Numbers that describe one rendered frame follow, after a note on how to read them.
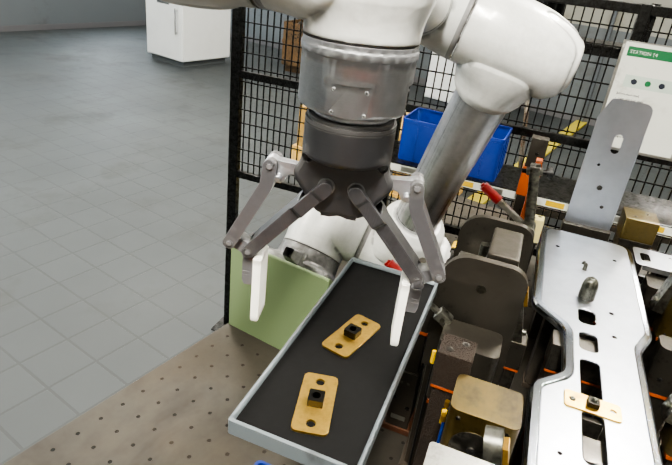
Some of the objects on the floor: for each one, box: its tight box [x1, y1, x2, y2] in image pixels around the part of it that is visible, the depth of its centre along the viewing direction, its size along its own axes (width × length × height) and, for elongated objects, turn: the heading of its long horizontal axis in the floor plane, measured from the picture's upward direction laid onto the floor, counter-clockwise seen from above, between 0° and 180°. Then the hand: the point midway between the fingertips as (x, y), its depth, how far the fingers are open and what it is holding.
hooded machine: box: [146, 0, 231, 67], centre depth 713 cm, size 86×71×165 cm
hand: (326, 315), depth 53 cm, fingers open, 13 cm apart
